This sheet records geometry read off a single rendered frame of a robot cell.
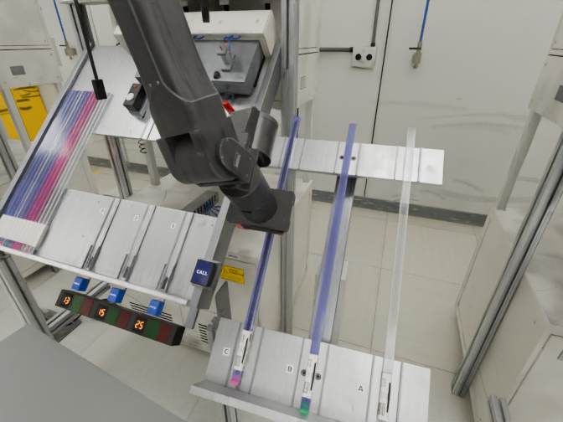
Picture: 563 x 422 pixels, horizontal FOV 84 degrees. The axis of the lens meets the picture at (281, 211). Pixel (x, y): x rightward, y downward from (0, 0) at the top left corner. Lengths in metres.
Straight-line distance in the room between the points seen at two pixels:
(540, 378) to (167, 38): 1.12
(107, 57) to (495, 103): 2.12
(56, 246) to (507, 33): 2.37
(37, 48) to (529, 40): 2.64
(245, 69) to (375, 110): 1.64
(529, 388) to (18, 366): 1.25
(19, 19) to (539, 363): 2.42
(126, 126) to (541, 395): 1.36
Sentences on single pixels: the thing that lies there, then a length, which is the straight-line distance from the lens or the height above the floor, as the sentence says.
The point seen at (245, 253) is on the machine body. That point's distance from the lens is 1.00.
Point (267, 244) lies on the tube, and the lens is 0.56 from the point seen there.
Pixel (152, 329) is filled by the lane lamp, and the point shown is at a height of 0.66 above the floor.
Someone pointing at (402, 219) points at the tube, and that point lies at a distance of 0.57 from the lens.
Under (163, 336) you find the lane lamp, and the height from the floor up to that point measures 0.66.
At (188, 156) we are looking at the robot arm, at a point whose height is 1.10.
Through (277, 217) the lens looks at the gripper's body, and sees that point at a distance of 0.48.
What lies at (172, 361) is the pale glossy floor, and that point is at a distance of 1.56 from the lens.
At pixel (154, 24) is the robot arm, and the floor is 1.22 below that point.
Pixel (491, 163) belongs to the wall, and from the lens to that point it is 2.55.
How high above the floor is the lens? 1.21
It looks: 29 degrees down
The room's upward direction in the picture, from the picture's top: straight up
